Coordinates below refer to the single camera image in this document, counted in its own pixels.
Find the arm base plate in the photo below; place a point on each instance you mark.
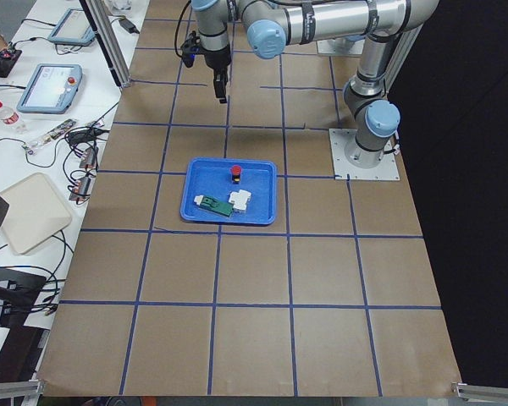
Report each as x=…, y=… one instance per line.
x=351, y=162

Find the aluminium frame post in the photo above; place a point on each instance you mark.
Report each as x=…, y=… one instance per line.
x=107, y=40

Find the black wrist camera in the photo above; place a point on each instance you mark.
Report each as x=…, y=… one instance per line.
x=190, y=48

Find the beige plastic tray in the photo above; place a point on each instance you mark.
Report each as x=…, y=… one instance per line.
x=36, y=212

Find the blue plastic tray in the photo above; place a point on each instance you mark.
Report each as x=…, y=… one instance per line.
x=211, y=176

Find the near blue teach pendant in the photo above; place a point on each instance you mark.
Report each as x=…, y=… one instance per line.
x=51, y=89

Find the black power adapter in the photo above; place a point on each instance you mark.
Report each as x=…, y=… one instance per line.
x=128, y=26

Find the blue teach pendant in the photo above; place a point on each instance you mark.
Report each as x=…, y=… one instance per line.
x=73, y=29
x=51, y=89

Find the white circuit breaker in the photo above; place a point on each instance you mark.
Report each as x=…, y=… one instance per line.
x=240, y=200

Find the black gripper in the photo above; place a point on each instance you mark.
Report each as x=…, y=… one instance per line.
x=217, y=60

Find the red emergency stop button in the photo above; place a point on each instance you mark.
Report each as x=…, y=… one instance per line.
x=235, y=173

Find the far blue teach pendant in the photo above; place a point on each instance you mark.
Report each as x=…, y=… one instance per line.
x=73, y=29

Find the plastic water bottle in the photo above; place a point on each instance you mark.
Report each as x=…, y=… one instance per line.
x=11, y=119

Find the green white terminal block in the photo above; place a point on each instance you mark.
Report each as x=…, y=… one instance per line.
x=213, y=205

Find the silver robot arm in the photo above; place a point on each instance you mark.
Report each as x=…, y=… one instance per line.
x=271, y=26

